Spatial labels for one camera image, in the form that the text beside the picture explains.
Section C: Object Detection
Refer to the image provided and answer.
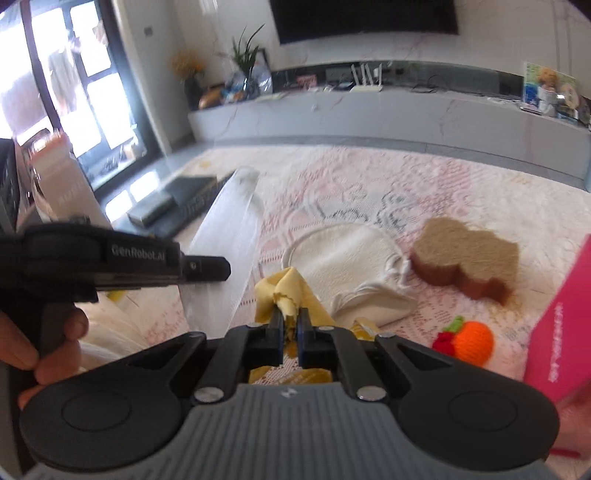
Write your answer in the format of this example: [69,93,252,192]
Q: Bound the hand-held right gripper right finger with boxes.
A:
[297,308,495,403]

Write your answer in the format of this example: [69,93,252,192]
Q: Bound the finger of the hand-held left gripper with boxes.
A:
[182,255,232,282]

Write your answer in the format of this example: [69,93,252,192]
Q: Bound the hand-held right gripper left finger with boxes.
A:
[88,306,286,406]

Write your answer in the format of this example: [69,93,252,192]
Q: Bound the yellow cloth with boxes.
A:
[248,266,380,385]

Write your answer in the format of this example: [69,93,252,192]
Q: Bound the sheer white organza bag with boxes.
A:
[177,167,264,343]

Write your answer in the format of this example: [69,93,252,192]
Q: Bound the person's left hand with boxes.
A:
[0,306,90,411]

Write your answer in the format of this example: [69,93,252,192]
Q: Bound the black remote control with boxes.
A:
[182,171,236,220]

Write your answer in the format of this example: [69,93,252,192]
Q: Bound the white container orange top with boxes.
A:
[28,133,112,228]

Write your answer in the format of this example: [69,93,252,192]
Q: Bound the black flat box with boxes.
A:
[126,175,218,228]

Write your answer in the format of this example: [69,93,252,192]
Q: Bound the crocheted orange fruit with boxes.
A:
[431,316,495,369]

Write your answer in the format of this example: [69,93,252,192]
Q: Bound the snack bags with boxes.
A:
[198,84,246,110]

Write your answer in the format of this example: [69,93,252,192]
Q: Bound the dark vase yellow flowers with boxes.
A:
[168,50,206,112]

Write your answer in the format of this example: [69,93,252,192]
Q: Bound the glass sliding door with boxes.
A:
[0,0,163,197]

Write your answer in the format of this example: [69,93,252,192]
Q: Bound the pink patterned tablecloth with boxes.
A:
[92,142,591,480]

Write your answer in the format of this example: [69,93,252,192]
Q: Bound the green plant glass vase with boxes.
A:
[228,22,273,100]

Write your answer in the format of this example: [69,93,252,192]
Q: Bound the white marble television console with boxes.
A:
[187,59,591,191]

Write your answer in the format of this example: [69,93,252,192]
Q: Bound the white router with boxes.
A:
[349,62,384,93]

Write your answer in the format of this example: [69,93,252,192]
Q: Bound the red plastic storage box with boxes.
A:
[523,233,591,459]

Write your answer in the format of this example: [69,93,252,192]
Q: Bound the green picture card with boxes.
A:
[523,61,579,112]

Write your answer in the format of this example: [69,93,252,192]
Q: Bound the white wrapped flower pot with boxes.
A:
[537,89,558,117]

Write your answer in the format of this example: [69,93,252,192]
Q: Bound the round paper fan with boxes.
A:
[556,82,581,119]

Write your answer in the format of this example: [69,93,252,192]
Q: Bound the brown teddy bear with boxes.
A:
[537,67,560,92]

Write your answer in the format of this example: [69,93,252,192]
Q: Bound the white drawstring pouch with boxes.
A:
[281,223,419,326]

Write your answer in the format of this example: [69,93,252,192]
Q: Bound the black wall television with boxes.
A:
[269,0,461,46]

